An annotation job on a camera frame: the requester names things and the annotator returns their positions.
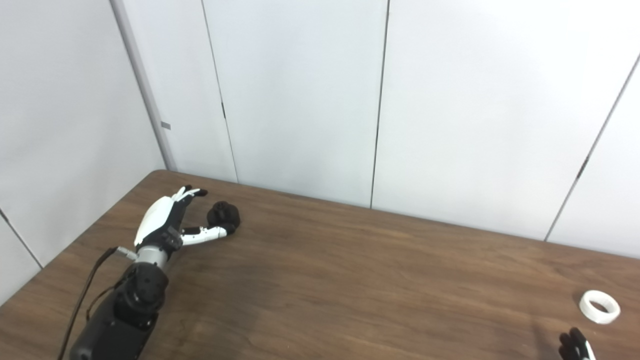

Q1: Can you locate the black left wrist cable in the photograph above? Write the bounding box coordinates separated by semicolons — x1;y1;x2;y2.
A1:
57;246;139;360

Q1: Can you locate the gray metal wall post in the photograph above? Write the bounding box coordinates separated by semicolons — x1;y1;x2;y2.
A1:
110;0;177;172

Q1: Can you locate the white plastic ring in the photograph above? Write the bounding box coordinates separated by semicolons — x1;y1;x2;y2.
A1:
579;290;621;325

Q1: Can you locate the round black plastic part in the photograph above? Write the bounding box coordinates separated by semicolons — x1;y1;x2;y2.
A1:
207;201;241;235

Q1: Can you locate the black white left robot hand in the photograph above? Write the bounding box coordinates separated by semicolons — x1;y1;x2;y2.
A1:
134;185;241;253

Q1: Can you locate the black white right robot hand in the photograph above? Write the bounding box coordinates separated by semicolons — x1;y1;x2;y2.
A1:
558;327;597;360

